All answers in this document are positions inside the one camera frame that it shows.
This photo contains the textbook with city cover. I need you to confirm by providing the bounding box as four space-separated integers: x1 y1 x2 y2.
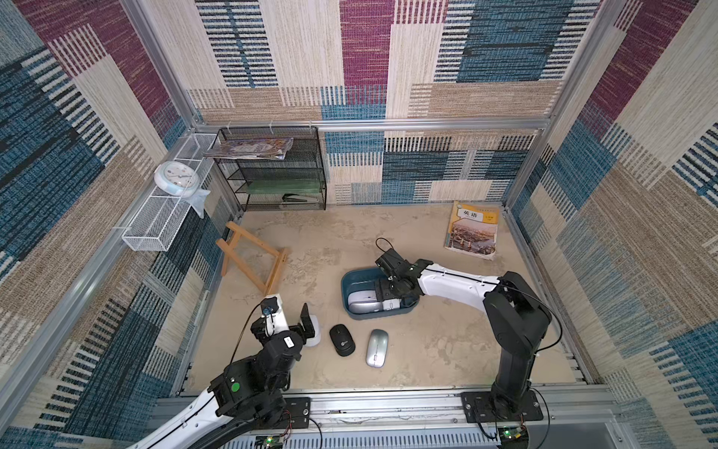
444 201 500 260

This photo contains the teal plastic storage box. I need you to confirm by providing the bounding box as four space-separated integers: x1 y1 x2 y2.
340 268 419 320

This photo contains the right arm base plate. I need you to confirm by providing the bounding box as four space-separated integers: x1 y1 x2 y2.
460 391 544 424

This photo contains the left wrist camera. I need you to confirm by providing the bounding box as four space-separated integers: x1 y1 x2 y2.
260 295 289 337

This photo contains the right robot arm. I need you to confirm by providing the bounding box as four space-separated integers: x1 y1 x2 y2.
376 249 553 421

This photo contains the white round clock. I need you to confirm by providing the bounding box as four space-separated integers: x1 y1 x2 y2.
153 161 200 198

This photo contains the white wire basket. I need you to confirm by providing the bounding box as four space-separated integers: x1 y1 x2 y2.
123 134 217 252

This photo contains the magazine on shelf top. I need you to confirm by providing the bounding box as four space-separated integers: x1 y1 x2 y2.
203 138 295 160

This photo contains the black wire mesh shelf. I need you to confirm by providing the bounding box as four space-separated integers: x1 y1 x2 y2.
214 126 327 213

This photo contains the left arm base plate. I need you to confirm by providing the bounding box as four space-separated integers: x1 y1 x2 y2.
270 397 312 431

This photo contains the silver mouse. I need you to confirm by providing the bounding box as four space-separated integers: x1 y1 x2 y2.
347 290 383 314
366 329 389 369

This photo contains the silver flat mouse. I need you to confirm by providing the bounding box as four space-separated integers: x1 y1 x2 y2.
347 290 383 314

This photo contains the black mouse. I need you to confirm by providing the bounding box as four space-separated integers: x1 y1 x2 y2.
329 324 356 357

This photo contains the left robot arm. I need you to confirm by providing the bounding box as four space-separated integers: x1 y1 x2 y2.
131 295 318 448

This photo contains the wooden stand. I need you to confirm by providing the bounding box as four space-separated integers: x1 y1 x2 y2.
216 222 290 296

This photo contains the white logo mouse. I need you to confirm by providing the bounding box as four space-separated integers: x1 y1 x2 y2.
306 314 321 347

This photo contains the white rounded mouse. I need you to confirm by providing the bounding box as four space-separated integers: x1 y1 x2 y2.
383 299 401 311

